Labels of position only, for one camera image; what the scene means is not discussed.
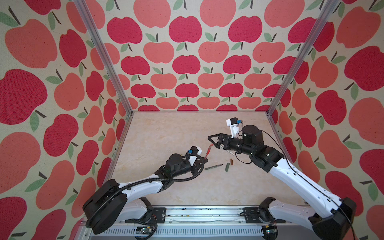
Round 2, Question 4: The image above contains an aluminium front rail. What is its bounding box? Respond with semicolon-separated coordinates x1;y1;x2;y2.
74;206;318;240

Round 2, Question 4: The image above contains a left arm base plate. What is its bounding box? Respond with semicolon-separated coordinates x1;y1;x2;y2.
125;197;166;224

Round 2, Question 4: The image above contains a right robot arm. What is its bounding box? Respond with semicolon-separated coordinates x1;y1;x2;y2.
208;124;357;240

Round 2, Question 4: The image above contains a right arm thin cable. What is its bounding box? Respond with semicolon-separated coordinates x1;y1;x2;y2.
233;128;358;240

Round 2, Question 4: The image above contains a left aluminium frame post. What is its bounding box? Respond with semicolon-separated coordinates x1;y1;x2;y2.
74;1;134;118

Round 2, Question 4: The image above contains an aluminium frame post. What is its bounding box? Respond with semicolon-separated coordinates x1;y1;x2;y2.
74;1;134;118
267;0;341;117

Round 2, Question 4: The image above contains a right aluminium frame post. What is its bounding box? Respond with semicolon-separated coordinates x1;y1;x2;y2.
267;0;341;117

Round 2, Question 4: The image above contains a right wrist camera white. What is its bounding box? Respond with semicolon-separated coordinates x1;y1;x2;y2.
226;118;243;138

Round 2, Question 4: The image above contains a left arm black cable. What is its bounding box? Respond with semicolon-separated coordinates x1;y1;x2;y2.
85;152;208;229

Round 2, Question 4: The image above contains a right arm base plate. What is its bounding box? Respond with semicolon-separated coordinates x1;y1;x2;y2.
239;197;286;224

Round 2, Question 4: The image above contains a green pen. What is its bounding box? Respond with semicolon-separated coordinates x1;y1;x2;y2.
205;164;223;171

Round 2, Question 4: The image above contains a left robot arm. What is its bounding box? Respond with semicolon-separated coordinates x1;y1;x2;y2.
83;153;208;234

